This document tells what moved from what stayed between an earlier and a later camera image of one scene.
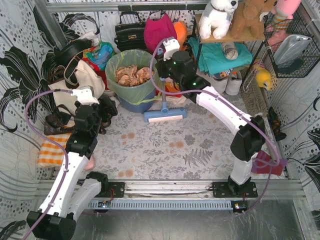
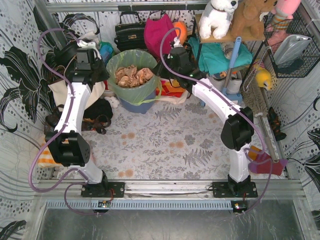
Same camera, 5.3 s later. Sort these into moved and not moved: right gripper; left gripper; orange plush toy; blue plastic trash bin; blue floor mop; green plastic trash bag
Moved: left gripper; blue floor mop
Not moved: blue plastic trash bin; green plastic trash bag; orange plush toy; right gripper
